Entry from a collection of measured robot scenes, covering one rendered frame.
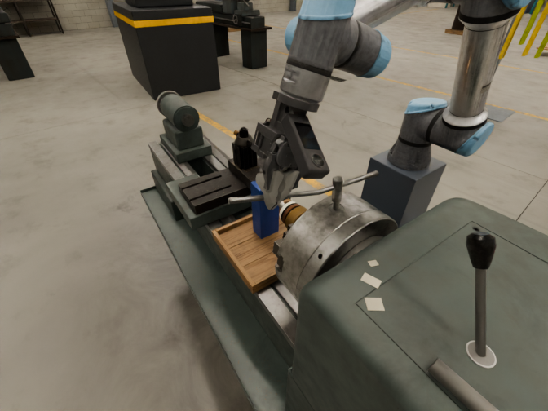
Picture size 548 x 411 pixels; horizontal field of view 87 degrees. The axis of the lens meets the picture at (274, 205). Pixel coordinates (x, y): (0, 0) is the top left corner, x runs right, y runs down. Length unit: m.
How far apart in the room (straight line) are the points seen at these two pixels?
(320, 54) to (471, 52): 0.51
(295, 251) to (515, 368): 0.40
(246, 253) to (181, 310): 1.06
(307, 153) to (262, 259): 0.62
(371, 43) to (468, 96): 0.48
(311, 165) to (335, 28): 0.19
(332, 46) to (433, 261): 0.40
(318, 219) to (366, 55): 0.33
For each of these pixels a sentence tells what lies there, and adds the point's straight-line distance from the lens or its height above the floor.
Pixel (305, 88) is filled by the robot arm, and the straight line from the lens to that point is 0.48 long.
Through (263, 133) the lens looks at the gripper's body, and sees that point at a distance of 0.53.
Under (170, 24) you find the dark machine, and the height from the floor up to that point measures 1.06.
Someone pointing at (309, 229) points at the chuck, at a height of 1.21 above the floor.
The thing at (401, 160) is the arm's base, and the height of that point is 1.13.
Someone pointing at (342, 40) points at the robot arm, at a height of 1.58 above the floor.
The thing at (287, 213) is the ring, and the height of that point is 1.11.
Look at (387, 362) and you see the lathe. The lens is 0.46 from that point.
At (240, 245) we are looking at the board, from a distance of 1.06.
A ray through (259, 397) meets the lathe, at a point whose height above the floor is 0.54.
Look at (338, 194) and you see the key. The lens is 0.64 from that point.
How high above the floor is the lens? 1.66
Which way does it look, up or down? 39 degrees down
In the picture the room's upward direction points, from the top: straight up
